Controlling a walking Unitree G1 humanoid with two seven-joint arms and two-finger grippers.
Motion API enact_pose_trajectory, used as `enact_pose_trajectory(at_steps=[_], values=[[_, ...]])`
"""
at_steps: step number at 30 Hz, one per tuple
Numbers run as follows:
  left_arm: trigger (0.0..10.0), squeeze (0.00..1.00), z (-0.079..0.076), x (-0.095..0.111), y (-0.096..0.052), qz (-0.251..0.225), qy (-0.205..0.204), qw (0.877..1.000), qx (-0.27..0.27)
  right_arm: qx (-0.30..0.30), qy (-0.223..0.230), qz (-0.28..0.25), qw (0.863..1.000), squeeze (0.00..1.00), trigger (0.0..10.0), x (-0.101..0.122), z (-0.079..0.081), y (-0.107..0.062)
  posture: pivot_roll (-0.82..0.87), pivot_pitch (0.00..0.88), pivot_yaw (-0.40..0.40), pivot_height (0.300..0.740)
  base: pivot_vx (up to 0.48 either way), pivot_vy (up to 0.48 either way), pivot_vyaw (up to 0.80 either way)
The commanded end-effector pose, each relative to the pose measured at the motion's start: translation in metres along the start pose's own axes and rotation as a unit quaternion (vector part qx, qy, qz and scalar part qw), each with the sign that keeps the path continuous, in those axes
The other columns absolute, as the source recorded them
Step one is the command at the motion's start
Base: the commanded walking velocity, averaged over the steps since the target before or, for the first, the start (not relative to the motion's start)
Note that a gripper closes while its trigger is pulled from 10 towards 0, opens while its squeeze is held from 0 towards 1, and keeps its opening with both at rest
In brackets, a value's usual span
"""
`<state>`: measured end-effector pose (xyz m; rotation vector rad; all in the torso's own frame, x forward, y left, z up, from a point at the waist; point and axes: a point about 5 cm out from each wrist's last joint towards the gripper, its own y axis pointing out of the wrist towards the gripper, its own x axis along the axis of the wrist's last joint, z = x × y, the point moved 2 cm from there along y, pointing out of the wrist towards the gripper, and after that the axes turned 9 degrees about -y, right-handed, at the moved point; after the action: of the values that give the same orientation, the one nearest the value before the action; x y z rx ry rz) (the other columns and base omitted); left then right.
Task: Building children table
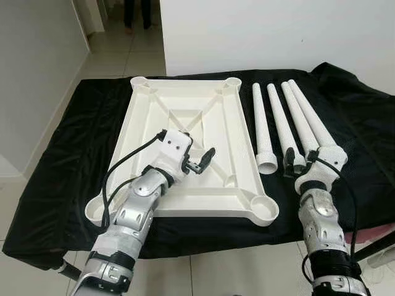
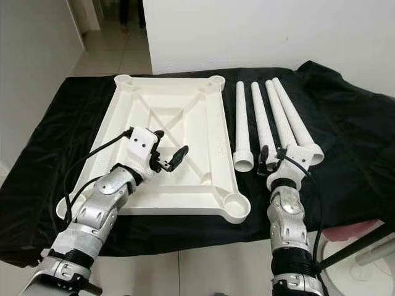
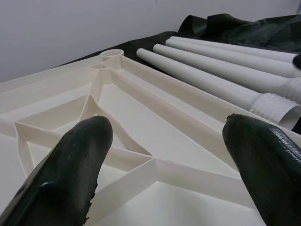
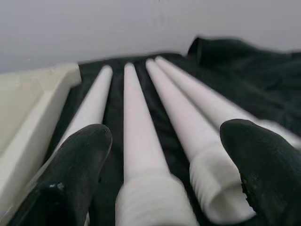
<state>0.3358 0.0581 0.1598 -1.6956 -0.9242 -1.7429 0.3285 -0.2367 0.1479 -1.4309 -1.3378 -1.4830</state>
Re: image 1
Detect white door frame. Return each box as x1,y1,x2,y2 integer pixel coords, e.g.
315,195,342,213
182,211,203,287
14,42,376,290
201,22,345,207
73,0,107,36

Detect pink cushion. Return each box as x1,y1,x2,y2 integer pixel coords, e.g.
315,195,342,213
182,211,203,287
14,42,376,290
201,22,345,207
344,223,395,244

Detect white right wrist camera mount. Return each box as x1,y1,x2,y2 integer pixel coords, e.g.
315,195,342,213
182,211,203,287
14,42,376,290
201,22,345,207
295,146,349,193

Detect black pole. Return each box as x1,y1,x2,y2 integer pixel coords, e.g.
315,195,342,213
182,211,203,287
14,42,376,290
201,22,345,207
353,231,395,263

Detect black stand leg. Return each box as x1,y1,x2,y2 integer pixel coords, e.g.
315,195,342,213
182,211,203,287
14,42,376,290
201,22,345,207
59,261,84,282

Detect black cloth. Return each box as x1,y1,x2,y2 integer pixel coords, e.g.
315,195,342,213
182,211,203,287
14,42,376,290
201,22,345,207
2,62,395,271

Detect white plastic table top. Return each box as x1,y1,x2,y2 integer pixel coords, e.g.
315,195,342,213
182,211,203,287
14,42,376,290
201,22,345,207
85,76,280,227

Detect person legs dark trousers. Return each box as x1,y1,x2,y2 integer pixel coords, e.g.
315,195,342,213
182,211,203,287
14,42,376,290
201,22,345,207
123,0,152,31

